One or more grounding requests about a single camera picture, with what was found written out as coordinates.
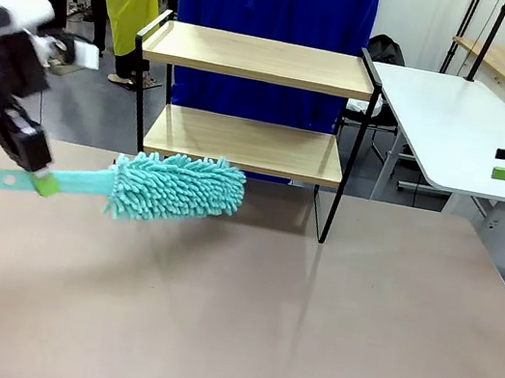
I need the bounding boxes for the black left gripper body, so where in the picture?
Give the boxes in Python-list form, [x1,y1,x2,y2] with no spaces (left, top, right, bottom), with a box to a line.
[0,99,63,176]

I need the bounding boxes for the teal microfibre duster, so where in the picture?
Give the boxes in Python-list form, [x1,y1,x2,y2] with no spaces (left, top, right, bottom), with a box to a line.
[0,118,253,242]

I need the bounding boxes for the two-tier wooden black-framed shelf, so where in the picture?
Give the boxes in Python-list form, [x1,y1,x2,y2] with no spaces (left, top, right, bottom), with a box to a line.
[106,4,391,251]

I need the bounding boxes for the tan floor mat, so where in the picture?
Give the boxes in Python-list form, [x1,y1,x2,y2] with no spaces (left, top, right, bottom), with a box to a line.
[46,55,91,81]

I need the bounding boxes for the white side table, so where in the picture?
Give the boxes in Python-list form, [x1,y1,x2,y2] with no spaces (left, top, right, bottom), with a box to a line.
[346,60,505,225]

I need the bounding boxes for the wooden background table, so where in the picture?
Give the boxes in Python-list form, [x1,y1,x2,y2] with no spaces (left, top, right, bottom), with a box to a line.
[445,36,505,88]

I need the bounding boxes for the black stand pole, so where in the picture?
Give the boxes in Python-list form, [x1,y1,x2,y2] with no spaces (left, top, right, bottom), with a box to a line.
[464,0,505,88]

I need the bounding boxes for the black tripod stand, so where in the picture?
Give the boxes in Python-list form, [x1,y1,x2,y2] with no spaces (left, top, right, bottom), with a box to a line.
[438,0,484,80]

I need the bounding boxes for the black chair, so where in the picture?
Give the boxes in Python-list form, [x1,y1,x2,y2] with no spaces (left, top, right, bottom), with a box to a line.
[335,29,414,164]

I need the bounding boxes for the white plastic bag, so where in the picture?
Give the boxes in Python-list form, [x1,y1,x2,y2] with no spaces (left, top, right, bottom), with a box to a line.
[344,91,386,124]

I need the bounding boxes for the person in blue hoodie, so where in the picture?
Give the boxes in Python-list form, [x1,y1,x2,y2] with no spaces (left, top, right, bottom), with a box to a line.
[155,0,381,140]

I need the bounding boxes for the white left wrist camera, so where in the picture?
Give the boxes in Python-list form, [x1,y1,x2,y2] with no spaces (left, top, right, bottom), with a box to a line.
[35,26,105,71]

